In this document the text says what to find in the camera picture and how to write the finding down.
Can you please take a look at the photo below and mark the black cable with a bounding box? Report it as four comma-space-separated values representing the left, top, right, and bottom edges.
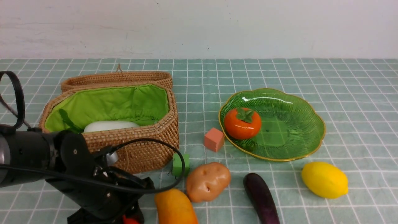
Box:
0, 70, 186, 194

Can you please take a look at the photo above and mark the orange persimmon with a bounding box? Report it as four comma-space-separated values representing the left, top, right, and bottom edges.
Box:
224, 107, 262, 140

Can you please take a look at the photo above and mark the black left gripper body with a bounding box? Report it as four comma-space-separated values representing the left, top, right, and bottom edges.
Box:
47, 131, 155, 224

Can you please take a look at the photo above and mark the yellow lemon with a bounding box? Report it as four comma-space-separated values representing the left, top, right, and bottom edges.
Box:
301, 161, 349, 199

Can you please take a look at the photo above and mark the purple eggplant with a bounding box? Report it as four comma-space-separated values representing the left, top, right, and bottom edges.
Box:
243, 173, 280, 224

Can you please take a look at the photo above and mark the green glass plate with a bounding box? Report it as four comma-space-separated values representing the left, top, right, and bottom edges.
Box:
218, 88, 326, 162

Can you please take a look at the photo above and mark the woven wicker basket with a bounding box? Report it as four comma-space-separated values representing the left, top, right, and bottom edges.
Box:
38, 82, 180, 175

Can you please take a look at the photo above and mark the green foam cube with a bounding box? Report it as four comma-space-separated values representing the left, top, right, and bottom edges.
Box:
172, 153, 190, 177

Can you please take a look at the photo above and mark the green leafy vegetable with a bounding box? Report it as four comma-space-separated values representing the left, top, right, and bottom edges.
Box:
59, 109, 83, 133

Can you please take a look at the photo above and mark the pink foam cube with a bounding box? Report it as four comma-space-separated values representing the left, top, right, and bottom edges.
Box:
204, 128, 225, 152

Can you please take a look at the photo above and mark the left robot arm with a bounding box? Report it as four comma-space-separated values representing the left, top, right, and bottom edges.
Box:
1, 130, 154, 224

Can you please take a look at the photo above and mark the white radish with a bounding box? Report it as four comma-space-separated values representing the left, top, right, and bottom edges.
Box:
84, 120, 139, 133

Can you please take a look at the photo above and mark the orange yellow mango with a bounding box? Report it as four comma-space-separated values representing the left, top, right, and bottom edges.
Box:
155, 189, 199, 224

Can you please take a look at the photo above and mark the red chili pepper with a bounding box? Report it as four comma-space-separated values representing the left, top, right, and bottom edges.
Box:
123, 215, 140, 224

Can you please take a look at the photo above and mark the woven basket lid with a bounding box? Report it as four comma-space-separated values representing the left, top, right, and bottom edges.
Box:
61, 64, 173, 93

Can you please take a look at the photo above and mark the brown potato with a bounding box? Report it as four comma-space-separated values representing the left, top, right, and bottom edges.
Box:
186, 162, 231, 203

